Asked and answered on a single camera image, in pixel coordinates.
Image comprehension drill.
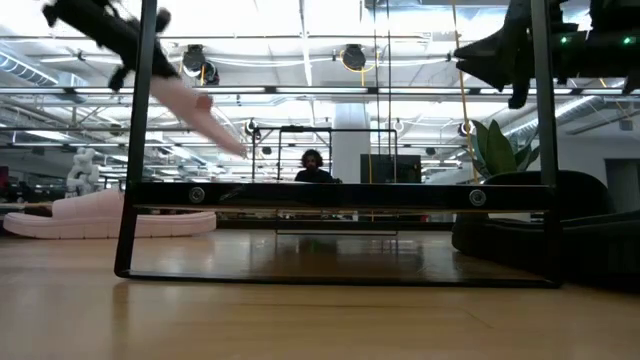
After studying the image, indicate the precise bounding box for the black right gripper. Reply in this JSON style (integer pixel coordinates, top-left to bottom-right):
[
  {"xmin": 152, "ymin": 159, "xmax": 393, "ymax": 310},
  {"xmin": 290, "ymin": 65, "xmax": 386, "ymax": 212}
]
[{"xmin": 452, "ymin": 0, "xmax": 592, "ymax": 110}]

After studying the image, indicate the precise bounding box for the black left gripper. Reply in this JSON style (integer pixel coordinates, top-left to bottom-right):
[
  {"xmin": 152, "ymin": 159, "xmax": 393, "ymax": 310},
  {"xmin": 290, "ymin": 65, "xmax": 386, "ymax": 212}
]
[{"xmin": 42, "ymin": 0, "xmax": 182, "ymax": 94}]

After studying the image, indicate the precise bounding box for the pink foam slide sandal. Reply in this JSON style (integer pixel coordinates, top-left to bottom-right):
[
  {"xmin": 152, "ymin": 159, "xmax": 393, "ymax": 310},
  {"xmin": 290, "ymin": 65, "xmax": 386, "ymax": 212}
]
[
  {"xmin": 2, "ymin": 188, "xmax": 218, "ymax": 240},
  {"xmin": 148, "ymin": 74, "xmax": 250, "ymax": 159}
]

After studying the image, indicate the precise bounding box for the black slide sandal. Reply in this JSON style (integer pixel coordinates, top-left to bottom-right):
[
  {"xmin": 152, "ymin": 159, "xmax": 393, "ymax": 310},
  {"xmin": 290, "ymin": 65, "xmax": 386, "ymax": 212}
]
[{"xmin": 451, "ymin": 169, "xmax": 640, "ymax": 292}]

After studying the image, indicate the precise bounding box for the white robot figure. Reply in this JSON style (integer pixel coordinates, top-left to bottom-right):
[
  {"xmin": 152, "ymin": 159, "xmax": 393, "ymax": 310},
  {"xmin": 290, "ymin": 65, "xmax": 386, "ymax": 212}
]
[{"xmin": 65, "ymin": 147, "xmax": 101, "ymax": 199}]

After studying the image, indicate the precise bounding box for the black rectangular screen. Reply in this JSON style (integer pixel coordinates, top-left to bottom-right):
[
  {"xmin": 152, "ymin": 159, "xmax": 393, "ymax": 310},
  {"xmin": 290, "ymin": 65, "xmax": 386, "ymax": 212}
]
[{"xmin": 359, "ymin": 153, "xmax": 423, "ymax": 185}]

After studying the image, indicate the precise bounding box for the person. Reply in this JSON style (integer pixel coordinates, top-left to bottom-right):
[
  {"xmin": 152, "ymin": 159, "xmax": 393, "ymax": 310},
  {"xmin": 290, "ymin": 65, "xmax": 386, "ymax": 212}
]
[{"xmin": 293, "ymin": 148, "xmax": 335, "ymax": 184}]

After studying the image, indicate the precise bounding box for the yellow cable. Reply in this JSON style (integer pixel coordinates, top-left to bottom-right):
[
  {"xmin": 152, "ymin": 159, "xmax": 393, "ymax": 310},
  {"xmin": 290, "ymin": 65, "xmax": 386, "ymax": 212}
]
[{"xmin": 451, "ymin": 0, "xmax": 480, "ymax": 184}]

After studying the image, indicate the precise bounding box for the black metal frame rig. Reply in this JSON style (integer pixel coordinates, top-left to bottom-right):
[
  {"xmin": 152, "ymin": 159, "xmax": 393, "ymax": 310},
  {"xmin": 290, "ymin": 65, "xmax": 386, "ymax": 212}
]
[{"xmin": 251, "ymin": 125, "xmax": 400, "ymax": 236}]

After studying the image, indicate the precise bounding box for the black frame wooden shelf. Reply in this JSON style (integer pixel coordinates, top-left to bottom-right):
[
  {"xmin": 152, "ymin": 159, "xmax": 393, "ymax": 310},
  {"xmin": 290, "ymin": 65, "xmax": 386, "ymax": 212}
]
[{"xmin": 113, "ymin": 0, "xmax": 562, "ymax": 290}]

